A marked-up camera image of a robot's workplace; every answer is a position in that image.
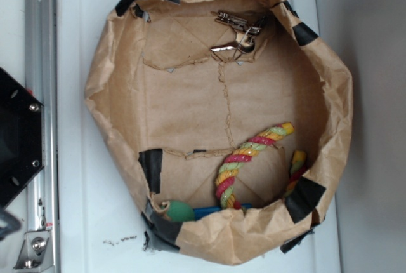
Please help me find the brown paper bag bin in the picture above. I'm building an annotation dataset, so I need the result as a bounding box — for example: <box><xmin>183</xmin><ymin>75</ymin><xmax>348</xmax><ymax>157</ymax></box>
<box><xmin>85</xmin><ymin>0</ymin><xmax>353</xmax><ymax>265</ymax></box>

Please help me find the blue flat plastic piece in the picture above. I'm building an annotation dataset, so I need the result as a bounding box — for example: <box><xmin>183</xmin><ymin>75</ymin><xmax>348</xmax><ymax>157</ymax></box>
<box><xmin>193</xmin><ymin>203</ymin><xmax>252</xmax><ymax>221</ymax></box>

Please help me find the green rubber ball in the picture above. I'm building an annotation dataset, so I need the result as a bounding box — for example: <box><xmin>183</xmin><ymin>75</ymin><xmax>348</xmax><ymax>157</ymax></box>
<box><xmin>160</xmin><ymin>200</ymin><xmax>195</xmax><ymax>222</ymax></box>

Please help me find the multicolour braided rope toy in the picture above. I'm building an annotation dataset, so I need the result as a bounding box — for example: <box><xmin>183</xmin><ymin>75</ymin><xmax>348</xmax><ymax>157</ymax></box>
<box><xmin>214</xmin><ymin>122</ymin><xmax>295</xmax><ymax>210</ymax></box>

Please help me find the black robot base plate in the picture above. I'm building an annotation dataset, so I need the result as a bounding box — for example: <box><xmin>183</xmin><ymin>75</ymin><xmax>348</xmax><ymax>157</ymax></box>
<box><xmin>1</xmin><ymin>69</ymin><xmax>43</xmax><ymax>208</ymax></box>

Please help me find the aluminium frame rail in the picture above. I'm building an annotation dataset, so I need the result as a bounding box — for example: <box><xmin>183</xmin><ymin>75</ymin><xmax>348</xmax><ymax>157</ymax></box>
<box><xmin>25</xmin><ymin>0</ymin><xmax>60</xmax><ymax>272</ymax></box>

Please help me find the silver corner bracket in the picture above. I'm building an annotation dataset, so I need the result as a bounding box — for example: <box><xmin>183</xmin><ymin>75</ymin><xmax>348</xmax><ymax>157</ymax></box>
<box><xmin>13</xmin><ymin>230</ymin><xmax>52</xmax><ymax>272</ymax></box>

